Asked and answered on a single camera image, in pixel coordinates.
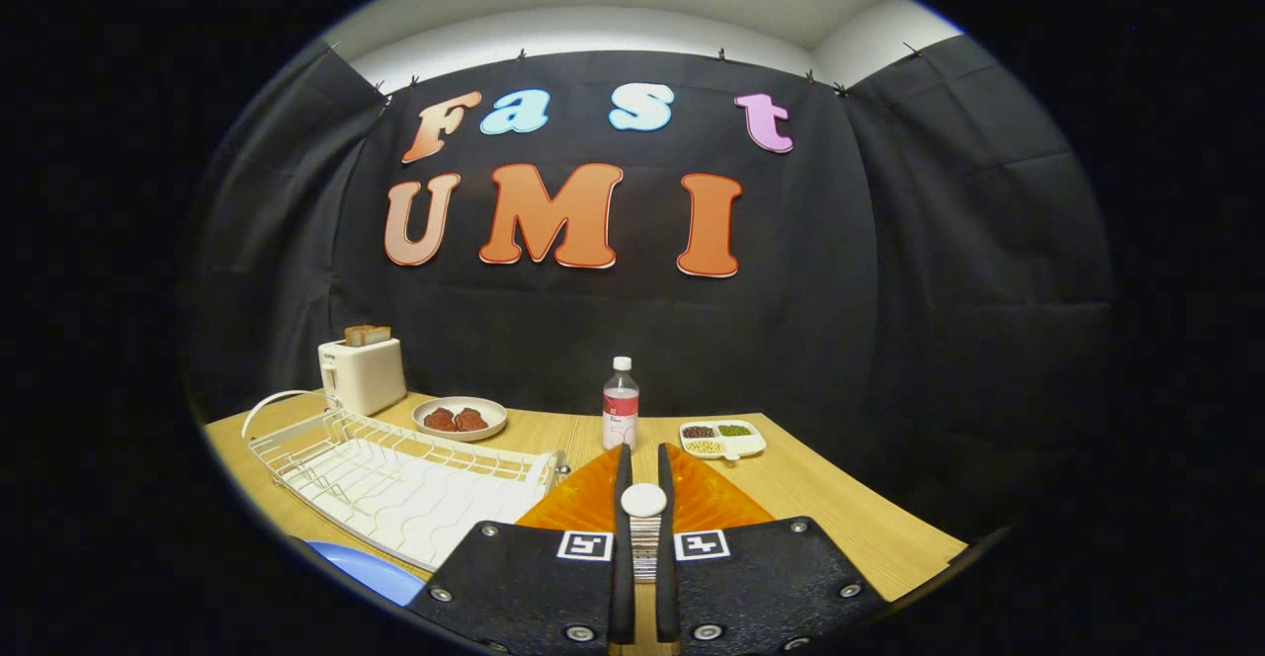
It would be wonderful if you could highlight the white divided snack dish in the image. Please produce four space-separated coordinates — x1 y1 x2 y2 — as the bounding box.
678 419 767 461

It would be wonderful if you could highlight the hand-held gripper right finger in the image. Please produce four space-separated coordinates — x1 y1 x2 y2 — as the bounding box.
656 442 890 656

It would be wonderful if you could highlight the white toaster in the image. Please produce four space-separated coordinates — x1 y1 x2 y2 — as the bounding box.
317 338 408 417

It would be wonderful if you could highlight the clear bottle with red label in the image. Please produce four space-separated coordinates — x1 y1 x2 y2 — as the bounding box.
602 356 640 451

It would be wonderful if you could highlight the light blue plate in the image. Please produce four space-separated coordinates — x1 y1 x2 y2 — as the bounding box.
304 540 428 608

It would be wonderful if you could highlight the checkered handle white spoon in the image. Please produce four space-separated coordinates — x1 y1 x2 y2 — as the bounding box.
620 483 670 585

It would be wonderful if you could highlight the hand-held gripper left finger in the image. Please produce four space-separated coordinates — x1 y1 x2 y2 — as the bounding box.
405 444 635 656

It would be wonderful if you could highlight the white plate with meat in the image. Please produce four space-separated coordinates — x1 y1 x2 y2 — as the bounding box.
411 396 509 443

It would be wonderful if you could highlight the white wire dish rack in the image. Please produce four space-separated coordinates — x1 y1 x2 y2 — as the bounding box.
241 389 569 573

